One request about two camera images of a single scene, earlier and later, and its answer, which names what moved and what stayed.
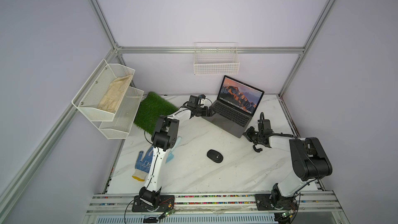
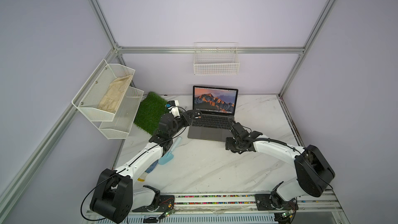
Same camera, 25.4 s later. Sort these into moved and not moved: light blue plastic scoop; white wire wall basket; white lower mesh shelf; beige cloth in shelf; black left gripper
Moved: black left gripper
Not moved: beige cloth in shelf; light blue plastic scoop; white wire wall basket; white lower mesh shelf
